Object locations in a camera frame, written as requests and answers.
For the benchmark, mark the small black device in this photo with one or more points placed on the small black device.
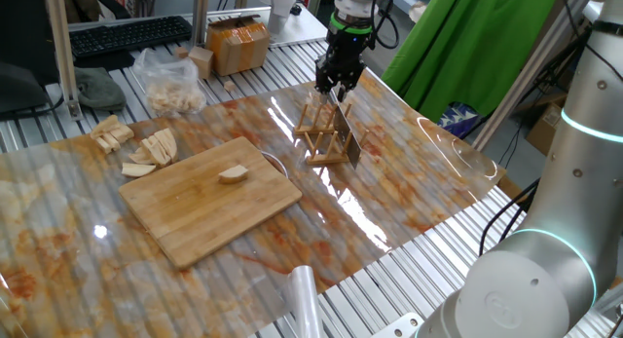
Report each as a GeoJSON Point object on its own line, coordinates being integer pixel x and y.
{"type": "Point", "coordinates": [296, 10]}

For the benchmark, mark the clear plastic wrap roll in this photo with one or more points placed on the clear plastic wrap roll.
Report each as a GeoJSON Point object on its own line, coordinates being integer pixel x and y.
{"type": "Point", "coordinates": [306, 304]}

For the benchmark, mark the metal bowl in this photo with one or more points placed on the metal bowl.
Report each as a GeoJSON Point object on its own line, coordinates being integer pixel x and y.
{"type": "Point", "coordinates": [278, 163]}

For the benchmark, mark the wooden block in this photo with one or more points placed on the wooden block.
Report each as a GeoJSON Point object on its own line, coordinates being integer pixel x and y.
{"type": "Point", "coordinates": [200, 63]}

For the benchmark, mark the grey green cloth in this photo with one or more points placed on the grey green cloth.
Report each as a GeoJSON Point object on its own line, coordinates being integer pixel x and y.
{"type": "Point", "coordinates": [99, 89]}

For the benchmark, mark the plastic bag of lotus pieces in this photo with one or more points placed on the plastic bag of lotus pieces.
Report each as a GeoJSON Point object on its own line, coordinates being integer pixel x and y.
{"type": "Point", "coordinates": [170, 89]}

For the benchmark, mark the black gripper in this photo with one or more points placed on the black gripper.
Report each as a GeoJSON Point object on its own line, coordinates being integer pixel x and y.
{"type": "Point", "coordinates": [345, 50]}

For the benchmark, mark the marble pattern plastic sheet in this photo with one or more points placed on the marble pattern plastic sheet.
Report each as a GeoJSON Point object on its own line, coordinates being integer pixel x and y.
{"type": "Point", "coordinates": [389, 192]}

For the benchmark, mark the flat lotus root slice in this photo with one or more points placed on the flat lotus root slice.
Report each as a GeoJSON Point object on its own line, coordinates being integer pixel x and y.
{"type": "Point", "coordinates": [136, 170]}

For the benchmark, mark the taped cardboard box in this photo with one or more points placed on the taped cardboard box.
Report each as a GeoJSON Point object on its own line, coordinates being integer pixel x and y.
{"type": "Point", "coordinates": [238, 46]}

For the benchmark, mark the cut lotus root piece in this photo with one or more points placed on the cut lotus root piece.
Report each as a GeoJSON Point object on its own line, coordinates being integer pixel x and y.
{"type": "Point", "coordinates": [122, 133]}
{"type": "Point", "coordinates": [155, 153]}
{"type": "Point", "coordinates": [138, 157]}
{"type": "Point", "coordinates": [168, 143]}
{"type": "Point", "coordinates": [107, 144]}
{"type": "Point", "coordinates": [104, 126]}

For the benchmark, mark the tiny wooden piece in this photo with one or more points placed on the tiny wooden piece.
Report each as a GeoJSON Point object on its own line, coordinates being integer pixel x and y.
{"type": "Point", "coordinates": [230, 86]}

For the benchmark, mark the plain cardboard box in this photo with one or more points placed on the plain cardboard box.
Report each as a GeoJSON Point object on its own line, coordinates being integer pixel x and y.
{"type": "Point", "coordinates": [545, 128]}

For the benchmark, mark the bamboo cutting board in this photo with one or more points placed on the bamboo cutting board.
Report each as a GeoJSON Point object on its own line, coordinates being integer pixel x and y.
{"type": "Point", "coordinates": [194, 216]}

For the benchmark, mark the small wooden cube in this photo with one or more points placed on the small wooden cube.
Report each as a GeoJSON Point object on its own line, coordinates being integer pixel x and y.
{"type": "Point", "coordinates": [181, 52]}

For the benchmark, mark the blue white patterned item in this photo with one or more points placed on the blue white patterned item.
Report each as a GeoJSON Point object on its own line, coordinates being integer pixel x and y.
{"type": "Point", "coordinates": [457, 120]}

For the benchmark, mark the steel cleaver knife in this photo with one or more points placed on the steel cleaver knife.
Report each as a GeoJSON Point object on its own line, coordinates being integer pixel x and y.
{"type": "Point", "coordinates": [348, 138]}

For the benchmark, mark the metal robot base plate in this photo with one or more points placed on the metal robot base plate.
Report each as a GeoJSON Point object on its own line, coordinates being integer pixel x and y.
{"type": "Point", "coordinates": [399, 328]}

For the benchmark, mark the wooden peg rack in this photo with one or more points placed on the wooden peg rack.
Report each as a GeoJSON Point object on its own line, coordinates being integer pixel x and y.
{"type": "Point", "coordinates": [328, 159]}

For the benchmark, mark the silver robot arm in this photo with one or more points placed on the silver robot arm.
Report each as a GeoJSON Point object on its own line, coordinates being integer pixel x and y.
{"type": "Point", "coordinates": [560, 206]}

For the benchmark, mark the aluminium frame post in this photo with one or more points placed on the aluminium frame post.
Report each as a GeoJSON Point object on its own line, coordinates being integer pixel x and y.
{"type": "Point", "coordinates": [199, 16]}
{"type": "Point", "coordinates": [61, 46]}
{"type": "Point", "coordinates": [525, 80]}

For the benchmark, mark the black keyboard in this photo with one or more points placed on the black keyboard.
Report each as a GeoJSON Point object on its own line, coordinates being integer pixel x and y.
{"type": "Point", "coordinates": [131, 36]}

